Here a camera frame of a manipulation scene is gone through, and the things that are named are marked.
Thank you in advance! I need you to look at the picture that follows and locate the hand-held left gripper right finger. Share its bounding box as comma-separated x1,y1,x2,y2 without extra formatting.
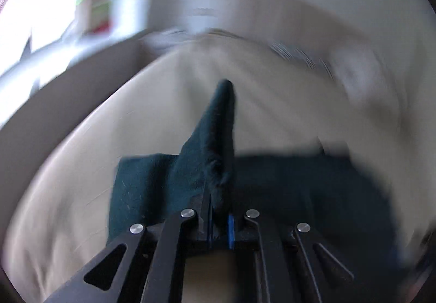
227,209,355,303

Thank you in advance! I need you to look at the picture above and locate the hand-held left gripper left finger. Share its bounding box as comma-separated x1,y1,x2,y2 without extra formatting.
44,191,216,303

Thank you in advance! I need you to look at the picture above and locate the dark green sweater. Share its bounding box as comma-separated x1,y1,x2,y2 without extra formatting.
108,79,402,263

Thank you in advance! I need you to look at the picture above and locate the bed with beige sheet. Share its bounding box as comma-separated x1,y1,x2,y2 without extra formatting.
7,34,430,303

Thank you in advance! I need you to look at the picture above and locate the white crumpled duvet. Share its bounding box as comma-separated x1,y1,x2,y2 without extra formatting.
272,41,402,113

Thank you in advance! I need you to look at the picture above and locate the beige padded headboard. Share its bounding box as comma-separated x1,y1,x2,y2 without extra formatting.
191,0,375,62

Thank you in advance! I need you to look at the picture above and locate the window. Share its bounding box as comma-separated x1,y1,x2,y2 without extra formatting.
0,0,150,126

